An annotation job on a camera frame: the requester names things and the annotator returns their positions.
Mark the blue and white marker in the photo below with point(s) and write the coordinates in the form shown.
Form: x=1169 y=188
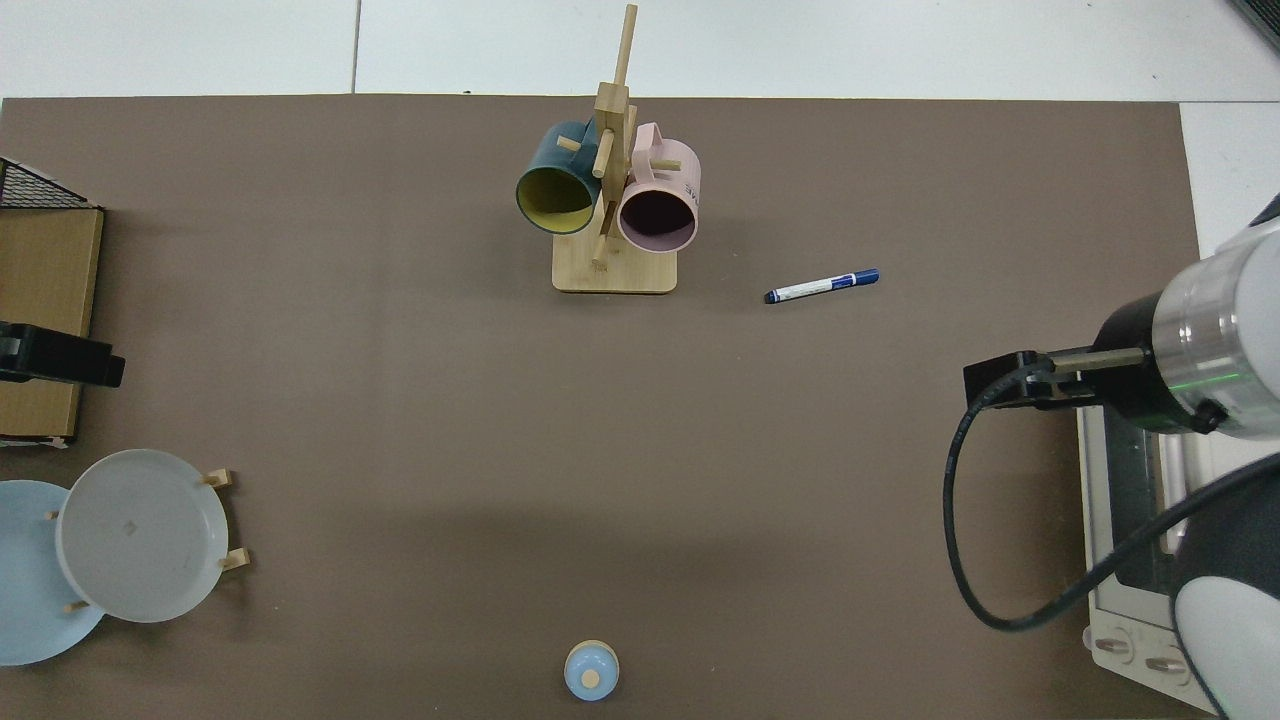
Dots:
x=820 y=286

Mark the pale toaster oven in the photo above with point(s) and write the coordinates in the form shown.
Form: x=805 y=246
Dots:
x=1098 y=500

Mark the wooden plate rack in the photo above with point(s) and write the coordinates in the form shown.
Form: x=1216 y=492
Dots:
x=222 y=478

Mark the grey plate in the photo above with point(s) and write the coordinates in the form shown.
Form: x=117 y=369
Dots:
x=140 y=540

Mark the light blue plate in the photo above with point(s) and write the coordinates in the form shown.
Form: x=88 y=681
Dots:
x=30 y=600

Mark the brown table cloth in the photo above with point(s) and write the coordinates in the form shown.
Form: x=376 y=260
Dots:
x=400 y=400

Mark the dark grey panel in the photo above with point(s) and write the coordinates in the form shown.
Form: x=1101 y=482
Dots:
x=1265 y=15

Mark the pink mug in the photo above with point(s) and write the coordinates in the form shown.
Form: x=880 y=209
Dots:
x=672 y=175

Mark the wooden cup stand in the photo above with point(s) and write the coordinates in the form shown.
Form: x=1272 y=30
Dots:
x=615 y=278

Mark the dark teal mug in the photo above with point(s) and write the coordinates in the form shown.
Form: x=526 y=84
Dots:
x=548 y=155

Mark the small blue round bell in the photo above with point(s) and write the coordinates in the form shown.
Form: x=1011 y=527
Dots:
x=580 y=672

